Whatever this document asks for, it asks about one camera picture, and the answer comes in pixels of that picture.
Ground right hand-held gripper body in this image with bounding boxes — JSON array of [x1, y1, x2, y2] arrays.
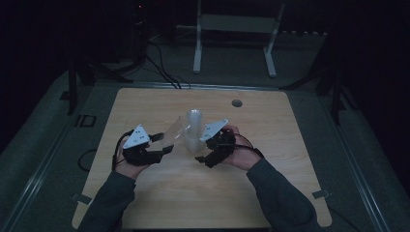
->
[[200, 118, 236, 168]]

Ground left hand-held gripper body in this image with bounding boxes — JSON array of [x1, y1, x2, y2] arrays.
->
[[122, 124, 164, 167]]

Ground single transparent disposable cup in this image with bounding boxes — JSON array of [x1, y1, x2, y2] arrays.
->
[[162, 116, 191, 150]]

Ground stack of clear plastic cups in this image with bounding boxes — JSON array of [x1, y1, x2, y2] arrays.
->
[[184, 108, 207, 155]]

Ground person's left hand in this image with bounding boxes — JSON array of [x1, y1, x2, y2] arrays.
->
[[114, 141, 151, 180]]

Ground person's right hand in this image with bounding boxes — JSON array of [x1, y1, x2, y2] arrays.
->
[[221, 125, 262, 172]]

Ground grey tape strip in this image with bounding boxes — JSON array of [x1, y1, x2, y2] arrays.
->
[[71, 192, 93, 206], [311, 189, 332, 200]]

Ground black tripod stand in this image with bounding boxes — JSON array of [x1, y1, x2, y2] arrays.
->
[[66, 57, 134, 116], [279, 32, 360, 127]]

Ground white metal stand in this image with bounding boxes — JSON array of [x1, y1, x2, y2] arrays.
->
[[192, 0, 287, 78]]

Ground dark equipment tower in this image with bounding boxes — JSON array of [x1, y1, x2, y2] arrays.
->
[[128, 0, 150, 66]]

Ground white power strip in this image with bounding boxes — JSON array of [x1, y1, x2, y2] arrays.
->
[[279, 30, 329, 37]]

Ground left hand-held gripper cable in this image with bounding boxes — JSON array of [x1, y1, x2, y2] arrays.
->
[[111, 130, 135, 172]]

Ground hand-held gripper cable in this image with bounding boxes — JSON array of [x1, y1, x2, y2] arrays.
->
[[221, 132, 265, 160], [111, 130, 135, 172]]

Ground right hand-held gripper cable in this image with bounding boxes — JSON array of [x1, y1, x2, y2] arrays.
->
[[221, 132, 265, 160]]

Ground black rectangular floor frame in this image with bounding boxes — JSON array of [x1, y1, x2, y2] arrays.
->
[[73, 114, 98, 129]]

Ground black looped floor cable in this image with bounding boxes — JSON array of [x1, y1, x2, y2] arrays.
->
[[77, 149, 98, 172]]

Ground black floor cables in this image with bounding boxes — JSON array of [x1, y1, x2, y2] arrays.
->
[[144, 41, 191, 90]]

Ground thin black floor cable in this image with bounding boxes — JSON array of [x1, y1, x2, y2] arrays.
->
[[327, 204, 365, 232]]

